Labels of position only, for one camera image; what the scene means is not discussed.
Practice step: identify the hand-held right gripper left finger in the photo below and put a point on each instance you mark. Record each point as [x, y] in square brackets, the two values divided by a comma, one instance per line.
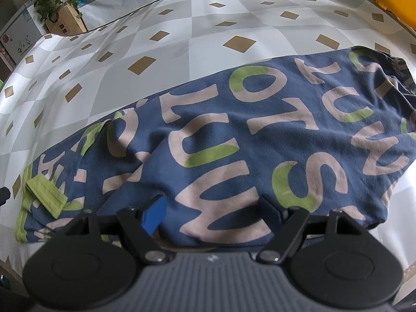
[154, 216]

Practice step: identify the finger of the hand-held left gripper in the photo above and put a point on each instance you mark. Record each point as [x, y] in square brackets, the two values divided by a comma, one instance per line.
[4, 196]

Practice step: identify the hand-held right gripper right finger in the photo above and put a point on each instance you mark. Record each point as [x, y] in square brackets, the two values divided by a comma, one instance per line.
[269, 208]

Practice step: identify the blue letter-print pants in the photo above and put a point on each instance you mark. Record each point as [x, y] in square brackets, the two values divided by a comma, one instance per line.
[260, 130]

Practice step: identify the white refrigerator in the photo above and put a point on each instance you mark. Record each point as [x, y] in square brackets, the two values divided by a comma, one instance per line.
[21, 35]

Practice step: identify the grey white checkered tablecloth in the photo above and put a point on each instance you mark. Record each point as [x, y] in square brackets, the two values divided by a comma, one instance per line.
[195, 39]

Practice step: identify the cardboard box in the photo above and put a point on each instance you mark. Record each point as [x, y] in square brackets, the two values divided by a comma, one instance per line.
[66, 21]

